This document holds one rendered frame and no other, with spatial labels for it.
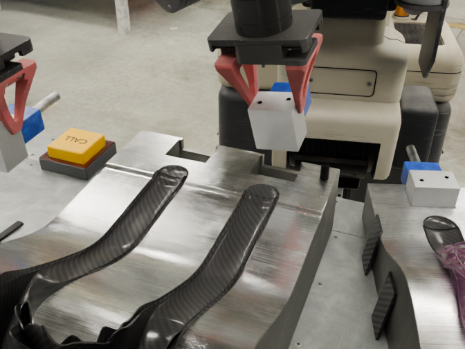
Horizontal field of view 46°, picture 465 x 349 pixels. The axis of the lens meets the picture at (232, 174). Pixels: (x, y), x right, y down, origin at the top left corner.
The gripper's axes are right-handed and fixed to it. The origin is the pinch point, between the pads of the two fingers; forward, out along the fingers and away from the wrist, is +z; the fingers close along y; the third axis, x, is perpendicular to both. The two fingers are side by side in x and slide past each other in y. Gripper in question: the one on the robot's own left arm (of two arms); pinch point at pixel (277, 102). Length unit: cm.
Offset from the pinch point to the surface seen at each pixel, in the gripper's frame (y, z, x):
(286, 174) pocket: -0.3, 10.1, -0.1
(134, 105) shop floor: -136, 102, 143
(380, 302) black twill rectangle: 13.0, 14.0, -13.3
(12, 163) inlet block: -26.4, 0.2, -14.0
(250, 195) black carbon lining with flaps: -1.8, 7.2, -7.5
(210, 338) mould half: 4.4, 0.2, -29.1
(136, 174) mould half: -15.1, 5.1, -8.4
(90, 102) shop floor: -158, 98, 138
